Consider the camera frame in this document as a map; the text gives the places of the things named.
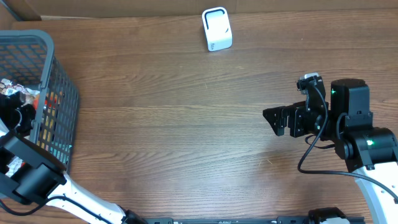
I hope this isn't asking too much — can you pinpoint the beige bread snack pouch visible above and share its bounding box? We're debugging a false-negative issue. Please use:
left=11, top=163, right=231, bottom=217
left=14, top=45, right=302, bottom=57
left=1, top=78, right=40, bottom=105

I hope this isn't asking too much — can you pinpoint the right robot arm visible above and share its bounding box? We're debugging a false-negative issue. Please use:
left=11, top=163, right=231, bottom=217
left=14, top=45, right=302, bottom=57
left=262, top=73, right=397, bottom=223

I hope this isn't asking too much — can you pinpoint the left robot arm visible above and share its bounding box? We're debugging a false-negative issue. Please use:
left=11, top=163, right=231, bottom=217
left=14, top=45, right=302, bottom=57
left=1, top=92, right=145, bottom=223

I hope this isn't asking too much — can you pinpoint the white barcode scanner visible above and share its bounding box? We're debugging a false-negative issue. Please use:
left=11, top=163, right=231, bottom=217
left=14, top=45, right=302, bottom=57
left=201, top=7, right=233, bottom=52

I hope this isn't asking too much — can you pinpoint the grey plastic mesh basket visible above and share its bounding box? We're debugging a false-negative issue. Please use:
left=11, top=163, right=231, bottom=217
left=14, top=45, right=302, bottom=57
left=1, top=30, right=80, bottom=168

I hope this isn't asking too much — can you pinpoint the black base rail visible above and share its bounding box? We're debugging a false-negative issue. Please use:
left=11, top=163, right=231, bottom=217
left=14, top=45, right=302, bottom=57
left=146, top=216, right=366, bottom=224

